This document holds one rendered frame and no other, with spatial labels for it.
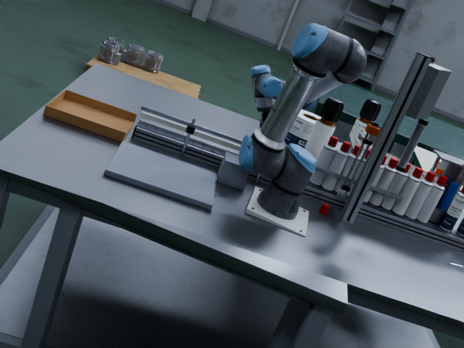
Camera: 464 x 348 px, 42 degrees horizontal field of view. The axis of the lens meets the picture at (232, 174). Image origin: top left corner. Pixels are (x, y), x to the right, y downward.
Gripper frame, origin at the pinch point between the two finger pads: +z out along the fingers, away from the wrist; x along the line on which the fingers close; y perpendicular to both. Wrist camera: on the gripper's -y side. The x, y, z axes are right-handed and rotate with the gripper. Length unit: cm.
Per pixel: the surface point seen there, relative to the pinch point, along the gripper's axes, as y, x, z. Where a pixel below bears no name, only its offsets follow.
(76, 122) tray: -12, 69, -30
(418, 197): -2, -54, 26
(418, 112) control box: -17, -52, -13
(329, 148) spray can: -0.9, -21.4, -0.1
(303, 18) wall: 1007, -100, 78
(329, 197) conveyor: -5.0, -18.9, 18.7
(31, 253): -6, 104, 22
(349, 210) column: -16.2, -24.7, 20.5
